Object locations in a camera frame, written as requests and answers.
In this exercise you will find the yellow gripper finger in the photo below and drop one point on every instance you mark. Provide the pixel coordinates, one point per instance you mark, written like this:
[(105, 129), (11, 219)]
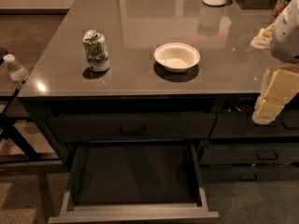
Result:
[(283, 85), (265, 111)]

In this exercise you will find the green white 7up can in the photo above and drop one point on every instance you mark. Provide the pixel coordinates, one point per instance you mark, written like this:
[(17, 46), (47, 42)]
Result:
[(95, 47)]

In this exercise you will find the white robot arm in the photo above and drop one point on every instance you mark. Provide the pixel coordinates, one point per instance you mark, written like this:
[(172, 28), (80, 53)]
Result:
[(283, 36)]

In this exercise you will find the bottom right drawer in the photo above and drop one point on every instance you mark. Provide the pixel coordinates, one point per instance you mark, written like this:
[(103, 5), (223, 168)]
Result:
[(248, 173)]

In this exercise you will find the middle right drawer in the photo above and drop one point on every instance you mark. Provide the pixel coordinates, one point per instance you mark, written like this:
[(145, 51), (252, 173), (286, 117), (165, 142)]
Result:
[(250, 154)]

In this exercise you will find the open middle drawer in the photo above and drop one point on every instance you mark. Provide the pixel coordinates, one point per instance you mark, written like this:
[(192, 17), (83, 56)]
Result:
[(135, 183)]

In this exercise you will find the closed top left drawer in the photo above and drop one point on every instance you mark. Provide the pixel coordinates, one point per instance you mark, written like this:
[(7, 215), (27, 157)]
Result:
[(131, 126)]

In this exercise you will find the jar of brown snacks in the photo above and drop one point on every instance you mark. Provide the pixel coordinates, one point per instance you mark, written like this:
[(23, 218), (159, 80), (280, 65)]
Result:
[(279, 6)]

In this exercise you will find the white paper bowl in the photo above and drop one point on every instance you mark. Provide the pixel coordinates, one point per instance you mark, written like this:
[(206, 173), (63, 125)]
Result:
[(176, 57)]

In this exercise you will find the dark counter cabinet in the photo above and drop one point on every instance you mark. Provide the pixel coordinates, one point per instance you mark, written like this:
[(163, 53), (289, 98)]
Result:
[(225, 82)]

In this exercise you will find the clear plastic water bottle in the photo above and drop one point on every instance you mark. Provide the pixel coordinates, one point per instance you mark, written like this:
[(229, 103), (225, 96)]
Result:
[(17, 73)]

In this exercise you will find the dark side table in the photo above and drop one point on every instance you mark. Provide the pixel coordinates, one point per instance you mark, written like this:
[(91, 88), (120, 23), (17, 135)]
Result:
[(11, 112)]

